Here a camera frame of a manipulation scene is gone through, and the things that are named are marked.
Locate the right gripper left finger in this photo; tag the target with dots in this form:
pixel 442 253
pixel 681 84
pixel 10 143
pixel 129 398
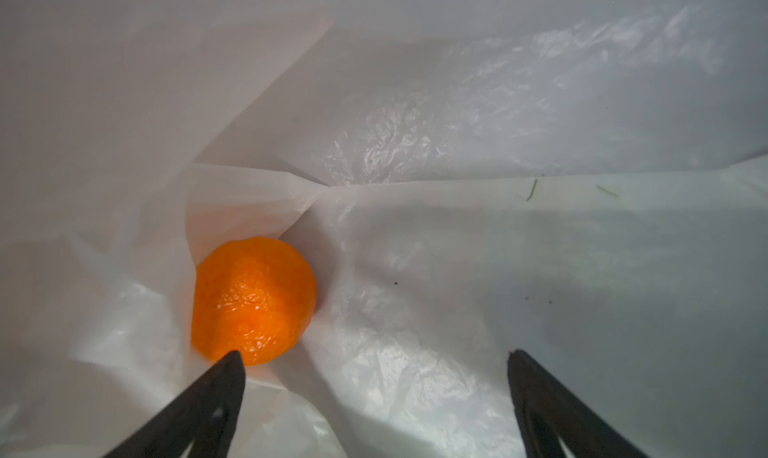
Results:
pixel 200 422

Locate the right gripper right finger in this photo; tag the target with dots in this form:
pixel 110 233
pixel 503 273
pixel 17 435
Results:
pixel 550 417

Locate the orange fruit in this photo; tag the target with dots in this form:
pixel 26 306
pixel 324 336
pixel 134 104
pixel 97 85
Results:
pixel 255 296

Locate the white plastic bag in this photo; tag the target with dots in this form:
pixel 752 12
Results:
pixel 585 180

